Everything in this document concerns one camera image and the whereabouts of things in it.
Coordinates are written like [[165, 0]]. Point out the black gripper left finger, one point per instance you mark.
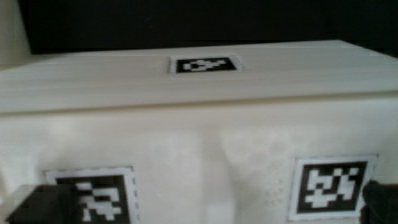
[[48, 206]]

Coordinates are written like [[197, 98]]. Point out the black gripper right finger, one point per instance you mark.
[[378, 211]]

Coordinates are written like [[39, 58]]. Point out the white cabinet body box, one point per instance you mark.
[[168, 76]]

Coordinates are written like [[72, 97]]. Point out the white border fence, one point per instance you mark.
[[14, 51]]

